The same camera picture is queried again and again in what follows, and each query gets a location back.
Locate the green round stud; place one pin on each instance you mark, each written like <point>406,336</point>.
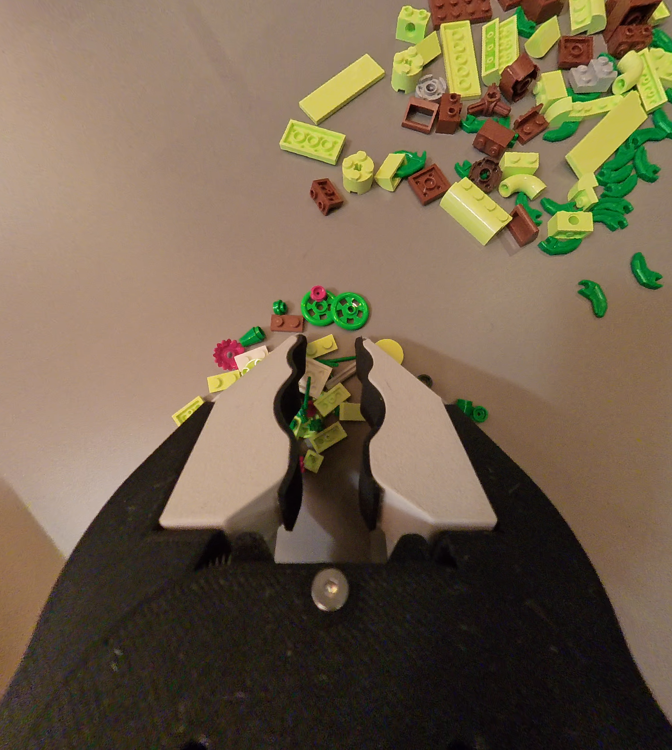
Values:
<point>480,414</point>

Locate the magenta round stud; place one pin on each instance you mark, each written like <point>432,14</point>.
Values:
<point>319,293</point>

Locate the green cone piece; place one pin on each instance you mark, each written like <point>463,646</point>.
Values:
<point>463,407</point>

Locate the dark round stud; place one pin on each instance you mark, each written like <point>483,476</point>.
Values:
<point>425,381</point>

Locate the lime round tile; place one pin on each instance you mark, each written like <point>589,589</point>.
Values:
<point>393,350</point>

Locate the heap of small brick parts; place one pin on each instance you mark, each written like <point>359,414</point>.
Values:
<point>330,401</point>

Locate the pile of mixed toy bricks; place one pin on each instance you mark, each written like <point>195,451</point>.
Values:
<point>464,53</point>

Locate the green spoked wheel piece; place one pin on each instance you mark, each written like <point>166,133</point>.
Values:
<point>347,304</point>
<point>306,313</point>

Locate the brown small plate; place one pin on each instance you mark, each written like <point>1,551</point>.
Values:
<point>288,323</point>

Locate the green curved leaf piece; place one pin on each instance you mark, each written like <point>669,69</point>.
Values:
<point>645,270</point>
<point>592,297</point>

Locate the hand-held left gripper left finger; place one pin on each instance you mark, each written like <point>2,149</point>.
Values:
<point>230,457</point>

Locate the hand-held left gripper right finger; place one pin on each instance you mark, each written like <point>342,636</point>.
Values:
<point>423,463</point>

